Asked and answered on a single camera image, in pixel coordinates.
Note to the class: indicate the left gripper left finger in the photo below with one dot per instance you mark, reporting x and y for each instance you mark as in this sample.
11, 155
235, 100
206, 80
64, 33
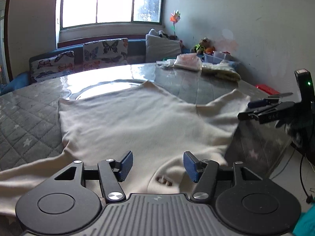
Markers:
111, 174

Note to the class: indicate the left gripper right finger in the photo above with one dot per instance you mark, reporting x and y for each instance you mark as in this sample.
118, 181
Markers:
203, 173

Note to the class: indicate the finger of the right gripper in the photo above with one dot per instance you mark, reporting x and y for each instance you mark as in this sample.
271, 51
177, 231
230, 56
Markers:
270, 100
269, 113

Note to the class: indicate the cream knit sweater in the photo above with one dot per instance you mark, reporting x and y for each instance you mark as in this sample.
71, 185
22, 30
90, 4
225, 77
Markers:
155, 125

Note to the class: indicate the pink white folded clothes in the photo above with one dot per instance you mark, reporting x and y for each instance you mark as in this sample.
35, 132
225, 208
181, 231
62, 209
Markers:
189, 61

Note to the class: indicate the red plastic stool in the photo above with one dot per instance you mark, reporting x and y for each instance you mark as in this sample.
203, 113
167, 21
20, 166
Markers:
267, 89

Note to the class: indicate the yellow patterned folded garment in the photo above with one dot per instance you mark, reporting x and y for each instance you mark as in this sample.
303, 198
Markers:
222, 70

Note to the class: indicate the clear plastic storage box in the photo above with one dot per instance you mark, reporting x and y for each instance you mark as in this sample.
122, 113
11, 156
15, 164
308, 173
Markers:
218, 57

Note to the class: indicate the teddy bear toy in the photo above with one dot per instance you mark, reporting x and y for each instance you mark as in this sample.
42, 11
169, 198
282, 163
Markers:
204, 46

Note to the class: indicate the black induction cooktop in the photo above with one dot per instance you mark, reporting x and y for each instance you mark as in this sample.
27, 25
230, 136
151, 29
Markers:
105, 87

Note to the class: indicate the grey quilted table cover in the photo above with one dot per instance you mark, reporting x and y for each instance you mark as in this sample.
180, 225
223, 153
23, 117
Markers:
30, 128

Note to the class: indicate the right butterfly cushion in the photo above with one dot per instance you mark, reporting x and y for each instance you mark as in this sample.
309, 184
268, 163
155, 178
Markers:
105, 53

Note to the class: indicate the butterfly cushion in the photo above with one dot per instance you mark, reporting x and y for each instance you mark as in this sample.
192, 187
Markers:
105, 53
54, 67

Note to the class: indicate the left butterfly cushion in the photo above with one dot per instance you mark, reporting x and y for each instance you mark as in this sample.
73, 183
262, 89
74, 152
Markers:
54, 67

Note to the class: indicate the grey pillow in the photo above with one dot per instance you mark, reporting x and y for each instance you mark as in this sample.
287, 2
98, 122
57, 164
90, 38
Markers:
159, 48

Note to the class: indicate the blue sofa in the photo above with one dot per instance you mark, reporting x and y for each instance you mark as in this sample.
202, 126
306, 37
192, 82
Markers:
136, 55

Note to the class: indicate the colourful pinwheel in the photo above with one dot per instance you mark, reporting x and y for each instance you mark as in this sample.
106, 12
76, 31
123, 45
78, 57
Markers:
174, 19

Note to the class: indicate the white plush toy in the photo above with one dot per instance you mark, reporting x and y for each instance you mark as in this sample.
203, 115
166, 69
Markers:
159, 33

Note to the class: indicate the window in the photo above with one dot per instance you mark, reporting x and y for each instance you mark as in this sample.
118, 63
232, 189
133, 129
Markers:
79, 13

